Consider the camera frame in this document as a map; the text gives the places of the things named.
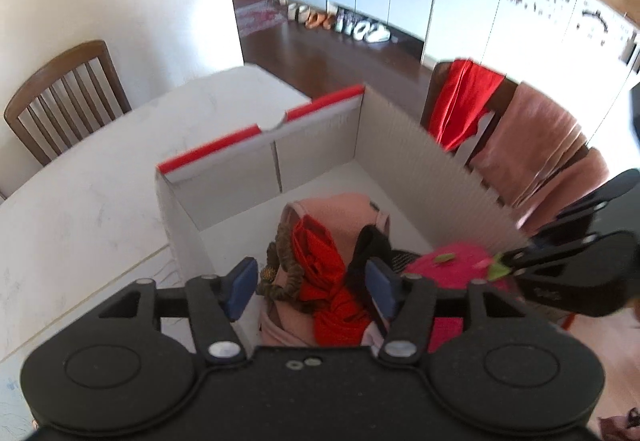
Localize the pink towel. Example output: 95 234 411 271
467 81 612 234

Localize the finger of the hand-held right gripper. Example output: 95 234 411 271
531 168 640 246
492 230 637 279

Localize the white cardboard box red rim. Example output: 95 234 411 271
156 84 536 347

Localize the pink plush toy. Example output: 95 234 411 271
402 241 522 353

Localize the dark wooden chair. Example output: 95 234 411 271
420 61 608 232

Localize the red cloth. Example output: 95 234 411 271
292 216 375 348

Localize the wooden slat-back chair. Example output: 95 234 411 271
4 40 132 167

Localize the black mesh cloth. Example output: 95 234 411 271
345 225 427 313

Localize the pink cloth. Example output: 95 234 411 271
259 194 393 348

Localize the red patterned rug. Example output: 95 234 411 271
235 4 291 37

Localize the white sticker cabinet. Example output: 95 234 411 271
421 0 640 89

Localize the red garment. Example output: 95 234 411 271
429 60 506 153

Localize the brown patterned hair band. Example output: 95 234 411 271
257 221 313 313

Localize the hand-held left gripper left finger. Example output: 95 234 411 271
97 257 259 367

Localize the row of shoes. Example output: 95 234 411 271
287 4 392 45

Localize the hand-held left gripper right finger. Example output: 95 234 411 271
364 257 526 367

